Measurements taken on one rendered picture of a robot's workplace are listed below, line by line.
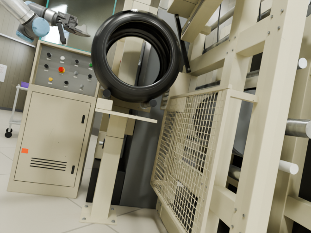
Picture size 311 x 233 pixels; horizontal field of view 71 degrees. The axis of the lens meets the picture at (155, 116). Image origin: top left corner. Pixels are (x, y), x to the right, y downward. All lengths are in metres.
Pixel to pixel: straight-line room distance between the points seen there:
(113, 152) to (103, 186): 0.25
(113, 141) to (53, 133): 0.59
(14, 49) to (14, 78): 1.24
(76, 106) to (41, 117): 0.29
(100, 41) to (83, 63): 0.77
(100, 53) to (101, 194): 1.02
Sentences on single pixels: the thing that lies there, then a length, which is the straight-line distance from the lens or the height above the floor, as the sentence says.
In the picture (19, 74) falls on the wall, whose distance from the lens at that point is 11.79.
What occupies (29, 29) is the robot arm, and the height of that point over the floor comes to 1.13.
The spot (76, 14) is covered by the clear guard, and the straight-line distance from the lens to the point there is 2.20.
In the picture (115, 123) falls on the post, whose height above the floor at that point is 0.72.
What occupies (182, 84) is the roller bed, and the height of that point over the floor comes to 1.11.
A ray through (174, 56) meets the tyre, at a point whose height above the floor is 1.21.
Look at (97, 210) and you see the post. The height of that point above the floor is 0.07.
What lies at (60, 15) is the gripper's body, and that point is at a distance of 1.51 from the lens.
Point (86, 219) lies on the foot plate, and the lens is 1.79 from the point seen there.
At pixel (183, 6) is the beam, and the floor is 1.64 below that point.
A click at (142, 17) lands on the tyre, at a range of 1.41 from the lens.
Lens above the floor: 0.80
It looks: 1 degrees up
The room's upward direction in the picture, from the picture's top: 11 degrees clockwise
